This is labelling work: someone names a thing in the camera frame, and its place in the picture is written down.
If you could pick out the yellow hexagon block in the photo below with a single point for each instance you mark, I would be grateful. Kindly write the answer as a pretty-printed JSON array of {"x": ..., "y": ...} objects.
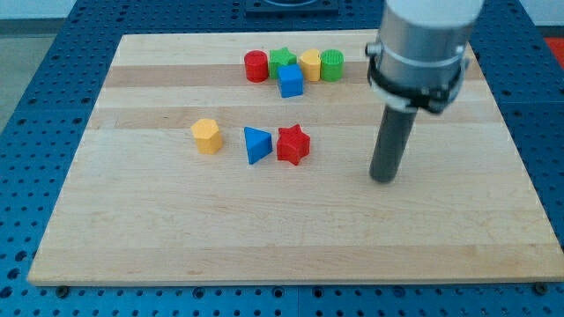
[{"x": 207, "y": 136}]

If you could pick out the yellow heart block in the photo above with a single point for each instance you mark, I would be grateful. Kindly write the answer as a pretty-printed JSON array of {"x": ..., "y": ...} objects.
[{"x": 310, "y": 63}]

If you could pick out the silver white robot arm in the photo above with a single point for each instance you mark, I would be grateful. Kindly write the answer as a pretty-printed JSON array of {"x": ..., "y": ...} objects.
[{"x": 417, "y": 59}]

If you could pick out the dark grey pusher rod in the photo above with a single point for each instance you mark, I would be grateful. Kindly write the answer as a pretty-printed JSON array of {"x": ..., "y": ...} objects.
[{"x": 392, "y": 138}]

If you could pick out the blue cube block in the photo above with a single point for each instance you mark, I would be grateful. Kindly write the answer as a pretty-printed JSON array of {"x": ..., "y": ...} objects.
[{"x": 290, "y": 81}]

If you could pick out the red star block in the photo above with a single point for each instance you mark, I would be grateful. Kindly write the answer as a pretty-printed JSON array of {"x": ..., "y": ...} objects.
[{"x": 293, "y": 144}]

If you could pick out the green star block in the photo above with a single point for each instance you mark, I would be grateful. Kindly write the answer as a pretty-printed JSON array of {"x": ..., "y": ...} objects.
[{"x": 278, "y": 58}]

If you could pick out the red cylinder block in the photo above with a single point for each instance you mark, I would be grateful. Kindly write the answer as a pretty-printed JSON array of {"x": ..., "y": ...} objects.
[{"x": 256, "y": 66}]

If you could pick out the blue triangle block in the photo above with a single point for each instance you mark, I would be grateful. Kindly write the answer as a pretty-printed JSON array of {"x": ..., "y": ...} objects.
[{"x": 258, "y": 144}]

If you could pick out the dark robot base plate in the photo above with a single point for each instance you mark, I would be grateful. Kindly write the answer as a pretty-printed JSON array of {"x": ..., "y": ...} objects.
[{"x": 293, "y": 7}]

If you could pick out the light wooden board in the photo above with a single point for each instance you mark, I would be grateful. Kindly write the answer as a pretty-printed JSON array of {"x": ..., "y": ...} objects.
[{"x": 140, "y": 206}]

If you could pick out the green cylinder block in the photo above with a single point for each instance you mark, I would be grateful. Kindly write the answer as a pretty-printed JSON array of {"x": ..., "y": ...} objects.
[{"x": 332, "y": 65}]

